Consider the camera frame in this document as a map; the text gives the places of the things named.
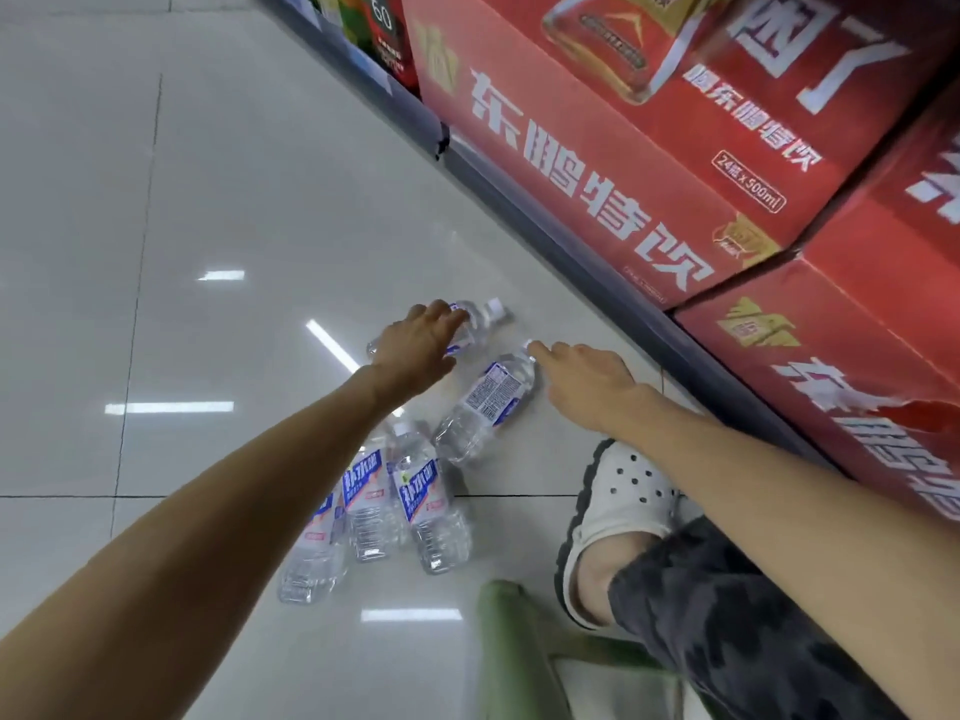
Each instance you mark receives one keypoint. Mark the person's left forearm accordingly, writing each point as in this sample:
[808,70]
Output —
[187,547]

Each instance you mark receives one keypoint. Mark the person's left hand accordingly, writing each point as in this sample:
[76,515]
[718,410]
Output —
[416,348]

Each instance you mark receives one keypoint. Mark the person's white left clog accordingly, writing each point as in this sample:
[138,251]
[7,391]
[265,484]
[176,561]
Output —
[622,494]

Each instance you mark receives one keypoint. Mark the person's left leg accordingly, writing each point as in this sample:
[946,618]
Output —
[607,577]

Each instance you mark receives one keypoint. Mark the person's right hand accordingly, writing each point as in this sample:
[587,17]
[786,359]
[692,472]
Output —
[592,386]

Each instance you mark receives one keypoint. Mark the dark drink bottle red label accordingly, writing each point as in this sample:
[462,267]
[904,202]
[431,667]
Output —
[390,37]

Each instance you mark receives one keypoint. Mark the red drink carton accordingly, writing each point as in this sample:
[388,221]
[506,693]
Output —
[862,337]
[600,142]

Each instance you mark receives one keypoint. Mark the person's right forearm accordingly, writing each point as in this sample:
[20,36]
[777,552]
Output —
[810,554]

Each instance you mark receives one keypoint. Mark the green plastic stool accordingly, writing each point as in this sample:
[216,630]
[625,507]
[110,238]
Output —
[517,652]

